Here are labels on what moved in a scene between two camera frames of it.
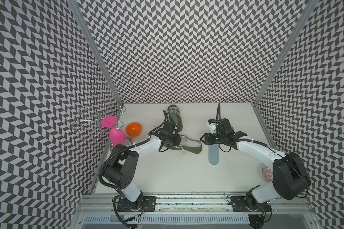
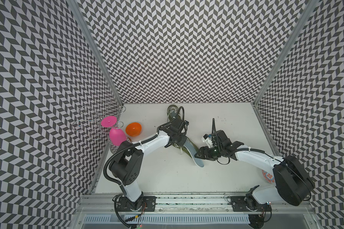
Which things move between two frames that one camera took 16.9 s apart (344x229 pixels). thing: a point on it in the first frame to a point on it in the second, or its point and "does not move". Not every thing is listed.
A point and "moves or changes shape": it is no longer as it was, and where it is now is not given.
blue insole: x=213 y=153 moves or changes shape
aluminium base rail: x=193 y=203 does not move
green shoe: x=188 y=144 moves or changes shape
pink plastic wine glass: x=117 y=136 does not move
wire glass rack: x=101 y=122 does not move
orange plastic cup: x=133 y=129 does not move
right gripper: x=208 y=139 to x=203 y=153
